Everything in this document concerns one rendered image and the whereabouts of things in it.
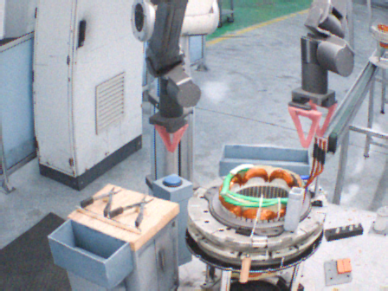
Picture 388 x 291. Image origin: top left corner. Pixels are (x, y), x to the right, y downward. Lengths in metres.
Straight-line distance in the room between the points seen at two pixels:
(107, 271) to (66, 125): 2.40
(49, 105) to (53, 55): 0.35
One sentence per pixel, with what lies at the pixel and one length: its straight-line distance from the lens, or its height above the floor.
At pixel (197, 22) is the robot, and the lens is 1.50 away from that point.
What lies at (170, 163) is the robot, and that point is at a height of 1.00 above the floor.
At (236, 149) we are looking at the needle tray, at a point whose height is 1.05.
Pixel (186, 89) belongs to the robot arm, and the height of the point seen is 1.29.
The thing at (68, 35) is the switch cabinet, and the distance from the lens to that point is 3.27.
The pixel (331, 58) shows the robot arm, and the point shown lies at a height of 1.49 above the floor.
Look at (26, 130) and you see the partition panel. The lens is 3.78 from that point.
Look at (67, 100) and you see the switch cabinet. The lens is 3.39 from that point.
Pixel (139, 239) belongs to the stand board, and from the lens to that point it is 1.18.
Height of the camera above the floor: 1.71
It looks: 24 degrees down
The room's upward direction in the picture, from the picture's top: straight up
